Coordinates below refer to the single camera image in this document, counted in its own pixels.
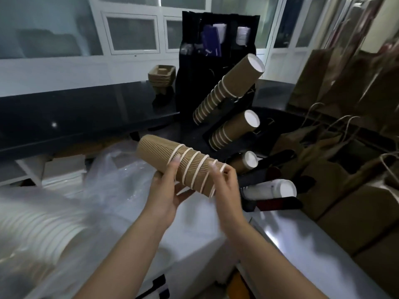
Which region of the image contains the stack of brown ribbed cups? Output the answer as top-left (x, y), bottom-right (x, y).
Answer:
top-left (209, 109), bottom-right (261, 151)
top-left (136, 135), bottom-right (227, 199)

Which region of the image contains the small brown paper cup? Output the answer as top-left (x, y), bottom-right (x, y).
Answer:
top-left (227, 151), bottom-right (259, 174)

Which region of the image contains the person's right forearm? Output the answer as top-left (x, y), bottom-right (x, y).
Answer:
top-left (229, 219), bottom-right (328, 299)

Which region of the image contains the stack of white paper cups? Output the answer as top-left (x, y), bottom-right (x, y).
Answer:
top-left (0, 196), bottom-right (91, 271)

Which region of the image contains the white framed window partition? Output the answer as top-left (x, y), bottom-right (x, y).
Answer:
top-left (0, 0), bottom-right (328, 97)

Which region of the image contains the bundle of blue paper packets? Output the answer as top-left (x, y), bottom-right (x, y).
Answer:
top-left (201, 25), bottom-right (222, 57)

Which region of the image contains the black glossy bar counter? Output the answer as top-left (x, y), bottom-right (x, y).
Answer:
top-left (0, 79), bottom-right (300, 162)

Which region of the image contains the wrapped white napkin packet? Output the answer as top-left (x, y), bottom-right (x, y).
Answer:
top-left (42, 155), bottom-right (88, 187)

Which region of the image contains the person's left forearm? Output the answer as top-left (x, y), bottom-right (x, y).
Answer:
top-left (73, 213), bottom-right (166, 299)

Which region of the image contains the black wrapped cutlery bundle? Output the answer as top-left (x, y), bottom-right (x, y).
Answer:
top-left (179, 43), bottom-right (200, 56)

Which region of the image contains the black cup dispenser rack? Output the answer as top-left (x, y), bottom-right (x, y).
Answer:
top-left (174, 90), bottom-right (315, 213)

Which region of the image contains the stack of pulp cup trays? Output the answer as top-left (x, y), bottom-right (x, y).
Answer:
top-left (147, 64), bottom-right (177, 89)

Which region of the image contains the person's right hand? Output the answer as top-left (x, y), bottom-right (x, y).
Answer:
top-left (209, 162), bottom-right (250, 234)

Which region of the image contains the large clear plastic bag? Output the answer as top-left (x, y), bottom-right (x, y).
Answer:
top-left (0, 143), bottom-right (163, 299)

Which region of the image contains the white shelf unit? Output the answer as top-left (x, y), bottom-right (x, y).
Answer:
top-left (0, 157), bottom-right (47, 187)

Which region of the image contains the black drawer handle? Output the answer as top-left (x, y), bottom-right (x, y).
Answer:
top-left (143, 274), bottom-right (167, 299)

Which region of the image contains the row of brown paper bags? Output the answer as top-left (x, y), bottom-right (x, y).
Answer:
top-left (271, 43), bottom-right (399, 299)

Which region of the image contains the white cup stack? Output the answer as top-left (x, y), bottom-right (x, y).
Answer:
top-left (241, 179), bottom-right (297, 201)

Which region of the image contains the person's left hand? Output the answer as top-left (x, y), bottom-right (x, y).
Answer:
top-left (142, 154), bottom-right (195, 229)

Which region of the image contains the black acrylic condiment organizer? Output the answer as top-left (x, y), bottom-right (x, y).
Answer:
top-left (176, 10), bottom-right (261, 122)

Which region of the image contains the brown cup stack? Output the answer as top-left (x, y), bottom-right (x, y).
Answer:
top-left (192, 54), bottom-right (266, 125)

